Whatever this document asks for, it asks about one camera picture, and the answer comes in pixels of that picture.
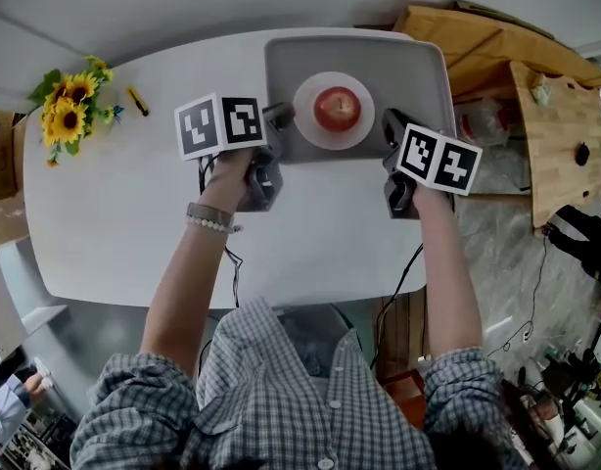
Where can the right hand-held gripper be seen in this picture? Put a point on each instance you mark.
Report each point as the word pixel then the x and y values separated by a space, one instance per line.
pixel 437 159

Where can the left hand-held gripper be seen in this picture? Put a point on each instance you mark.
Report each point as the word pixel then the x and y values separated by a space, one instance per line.
pixel 198 127

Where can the white round plate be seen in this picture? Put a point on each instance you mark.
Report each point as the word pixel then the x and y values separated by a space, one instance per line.
pixel 305 130

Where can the red apple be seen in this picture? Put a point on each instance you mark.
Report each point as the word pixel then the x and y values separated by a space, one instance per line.
pixel 337 109

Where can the person's right forearm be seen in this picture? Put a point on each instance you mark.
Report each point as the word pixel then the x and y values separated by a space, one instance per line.
pixel 447 272

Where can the person's left forearm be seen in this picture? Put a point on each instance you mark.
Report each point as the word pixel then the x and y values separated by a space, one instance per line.
pixel 193 282

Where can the person's left hand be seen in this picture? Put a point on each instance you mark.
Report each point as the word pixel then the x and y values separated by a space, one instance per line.
pixel 227 179

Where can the gray rectangular tray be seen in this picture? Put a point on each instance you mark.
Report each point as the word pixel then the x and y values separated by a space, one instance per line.
pixel 418 76

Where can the clear plastic bag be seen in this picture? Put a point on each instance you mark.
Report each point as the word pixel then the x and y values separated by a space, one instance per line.
pixel 481 120

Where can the gray wristwatch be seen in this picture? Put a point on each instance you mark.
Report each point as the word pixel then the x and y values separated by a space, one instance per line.
pixel 210 212

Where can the yellow utility knife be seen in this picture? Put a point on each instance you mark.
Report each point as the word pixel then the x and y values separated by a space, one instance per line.
pixel 137 101

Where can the small white object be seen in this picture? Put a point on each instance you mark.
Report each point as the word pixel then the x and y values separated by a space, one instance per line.
pixel 540 91

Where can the wooden table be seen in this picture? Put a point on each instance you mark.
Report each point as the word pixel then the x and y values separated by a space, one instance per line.
pixel 555 155

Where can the small black object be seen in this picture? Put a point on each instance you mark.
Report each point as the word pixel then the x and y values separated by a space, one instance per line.
pixel 582 154

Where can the wooden panel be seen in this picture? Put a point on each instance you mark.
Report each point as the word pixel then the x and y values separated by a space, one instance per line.
pixel 403 331

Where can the artificial sunflowers in white vase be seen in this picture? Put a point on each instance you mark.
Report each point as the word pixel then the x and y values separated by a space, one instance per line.
pixel 68 110

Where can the red box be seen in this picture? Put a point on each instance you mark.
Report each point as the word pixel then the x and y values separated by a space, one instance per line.
pixel 405 394

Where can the tall open cardboard box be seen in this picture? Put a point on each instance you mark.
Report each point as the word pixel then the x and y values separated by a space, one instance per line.
pixel 2 159

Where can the checked shirt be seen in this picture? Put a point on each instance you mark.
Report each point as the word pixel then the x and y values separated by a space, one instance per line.
pixel 281 409

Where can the cluttered black equipment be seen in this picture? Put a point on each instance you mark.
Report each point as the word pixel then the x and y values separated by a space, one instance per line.
pixel 569 375

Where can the white cabinet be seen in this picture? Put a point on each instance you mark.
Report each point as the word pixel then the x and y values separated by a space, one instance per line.
pixel 7 301

